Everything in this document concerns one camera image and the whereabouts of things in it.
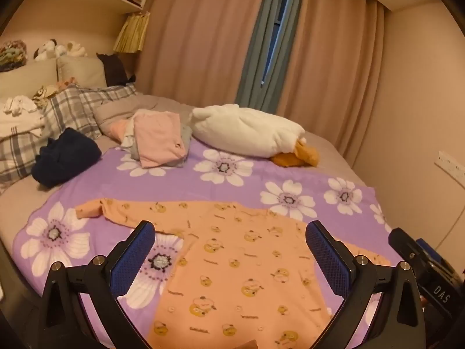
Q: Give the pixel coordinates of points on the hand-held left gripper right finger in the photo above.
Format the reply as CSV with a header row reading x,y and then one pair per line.
x,y
328,261

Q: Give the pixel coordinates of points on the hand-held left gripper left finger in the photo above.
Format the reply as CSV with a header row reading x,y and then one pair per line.
x,y
132,258

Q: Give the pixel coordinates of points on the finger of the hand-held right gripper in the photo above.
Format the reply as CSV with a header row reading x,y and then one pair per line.
x,y
403,243
427,248

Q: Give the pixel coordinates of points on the orange printed baby garment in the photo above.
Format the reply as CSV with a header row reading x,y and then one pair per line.
x,y
236,261

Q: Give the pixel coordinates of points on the white clothes pile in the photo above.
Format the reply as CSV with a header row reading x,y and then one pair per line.
x,y
20,118

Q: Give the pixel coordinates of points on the purple floral blanket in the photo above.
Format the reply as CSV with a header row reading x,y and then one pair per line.
x,y
203,185

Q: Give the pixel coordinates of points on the white crumpled cloth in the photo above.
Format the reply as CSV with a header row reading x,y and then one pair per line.
x,y
128,136

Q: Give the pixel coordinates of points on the navy blue cloth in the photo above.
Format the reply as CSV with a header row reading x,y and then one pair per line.
x,y
65,156

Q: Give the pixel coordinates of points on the pink folded top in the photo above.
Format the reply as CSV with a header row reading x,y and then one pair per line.
x,y
160,138

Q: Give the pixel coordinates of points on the peach cloth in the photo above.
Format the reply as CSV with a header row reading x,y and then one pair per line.
x,y
118,129

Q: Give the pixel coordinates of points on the taupe duvet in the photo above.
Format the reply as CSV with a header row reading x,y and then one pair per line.
x,y
112,111

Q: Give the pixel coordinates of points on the white duck plush pillow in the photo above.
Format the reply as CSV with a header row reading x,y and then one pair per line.
x,y
239,131

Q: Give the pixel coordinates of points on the dark brown cushion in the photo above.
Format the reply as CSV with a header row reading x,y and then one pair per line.
x,y
114,69

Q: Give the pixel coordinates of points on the beige pillow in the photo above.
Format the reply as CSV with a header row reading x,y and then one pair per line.
x,y
81,71
25,80

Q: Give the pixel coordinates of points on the blue-grey curtain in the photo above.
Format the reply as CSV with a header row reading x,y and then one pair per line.
x,y
254,54
292,18

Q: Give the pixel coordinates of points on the white dog plush toy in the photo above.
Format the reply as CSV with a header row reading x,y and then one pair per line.
x,y
49,49

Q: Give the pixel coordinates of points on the yellow fringed cloth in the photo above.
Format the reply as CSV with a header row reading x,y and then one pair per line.
x,y
132,32

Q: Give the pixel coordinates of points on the colourful knitted toy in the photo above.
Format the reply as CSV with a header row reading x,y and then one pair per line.
x,y
12,55

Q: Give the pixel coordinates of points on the window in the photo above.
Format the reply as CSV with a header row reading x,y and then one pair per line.
x,y
275,25

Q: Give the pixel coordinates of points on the white wall power strip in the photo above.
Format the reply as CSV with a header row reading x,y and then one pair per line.
x,y
452,163

